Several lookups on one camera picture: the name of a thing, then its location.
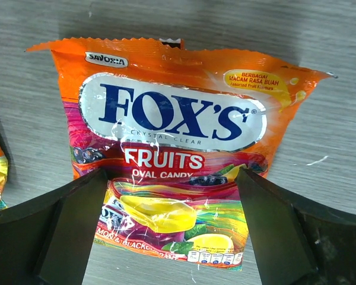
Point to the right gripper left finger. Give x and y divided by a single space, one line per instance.
48 239

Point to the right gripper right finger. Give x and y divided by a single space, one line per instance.
296 240

